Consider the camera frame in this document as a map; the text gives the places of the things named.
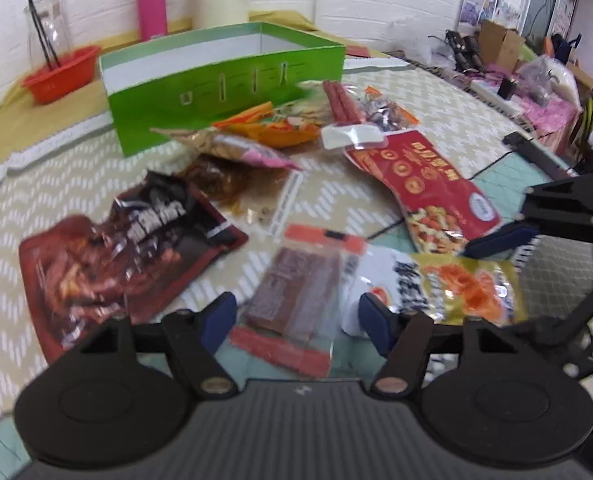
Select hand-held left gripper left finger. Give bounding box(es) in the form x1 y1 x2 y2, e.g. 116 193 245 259
74 291 238 402

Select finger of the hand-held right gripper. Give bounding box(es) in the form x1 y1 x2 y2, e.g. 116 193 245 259
463 172 593 261
506 270 593 382

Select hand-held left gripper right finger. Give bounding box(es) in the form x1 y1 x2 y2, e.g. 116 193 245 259
359 294 519 397

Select white and yellow snack packet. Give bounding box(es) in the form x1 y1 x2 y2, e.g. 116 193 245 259
340 246 528 337

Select red-edged clear packet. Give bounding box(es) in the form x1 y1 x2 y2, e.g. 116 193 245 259
228 224 368 380

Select clear packet of brown snacks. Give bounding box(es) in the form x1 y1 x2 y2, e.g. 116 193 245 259
175 154 304 237

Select green cardboard box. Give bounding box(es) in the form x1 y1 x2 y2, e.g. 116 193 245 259
99 21 347 157

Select large red nut packet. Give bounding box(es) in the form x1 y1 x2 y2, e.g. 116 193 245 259
343 129 503 254

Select black snack packet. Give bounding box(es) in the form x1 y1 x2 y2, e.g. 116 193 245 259
99 169 250 323

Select white power strip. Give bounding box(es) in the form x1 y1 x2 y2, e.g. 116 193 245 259
467 81 536 125

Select dark red snack packet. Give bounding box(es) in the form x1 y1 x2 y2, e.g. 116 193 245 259
18 214 130 365

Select red sausage packet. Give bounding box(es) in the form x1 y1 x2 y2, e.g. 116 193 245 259
351 85 421 134

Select pink-edged seed packet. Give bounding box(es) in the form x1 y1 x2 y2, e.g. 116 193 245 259
150 126 303 171

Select small white packet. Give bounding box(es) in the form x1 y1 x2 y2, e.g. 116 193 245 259
320 122 385 151

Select black devices pile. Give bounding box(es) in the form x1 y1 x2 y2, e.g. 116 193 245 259
429 30 483 72

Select orange snack packet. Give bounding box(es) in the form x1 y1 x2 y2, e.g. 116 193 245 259
212 101 323 149

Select brown cardboard box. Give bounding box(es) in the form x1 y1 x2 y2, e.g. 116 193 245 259
477 19 526 70

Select red sausage sticks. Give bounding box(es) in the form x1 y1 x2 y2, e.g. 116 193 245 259
322 79 368 126

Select clear plastic bag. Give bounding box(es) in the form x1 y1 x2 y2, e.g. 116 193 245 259
376 16 447 63

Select clear packet of pale candies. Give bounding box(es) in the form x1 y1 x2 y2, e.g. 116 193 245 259
274 79 333 126

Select yellow tablecloth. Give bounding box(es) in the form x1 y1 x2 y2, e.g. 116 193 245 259
0 9 329 178

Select red plastic basket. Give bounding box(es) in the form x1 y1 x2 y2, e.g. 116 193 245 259
21 45 102 106

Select pink thermos bottle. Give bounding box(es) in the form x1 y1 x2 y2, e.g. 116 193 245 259
136 0 172 42

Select black straws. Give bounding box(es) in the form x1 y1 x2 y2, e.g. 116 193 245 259
26 0 61 71

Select clear glass pitcher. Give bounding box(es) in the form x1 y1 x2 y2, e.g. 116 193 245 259
24 0 74 68

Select wall photos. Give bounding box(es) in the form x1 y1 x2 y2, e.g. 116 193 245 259
457 0 489 30

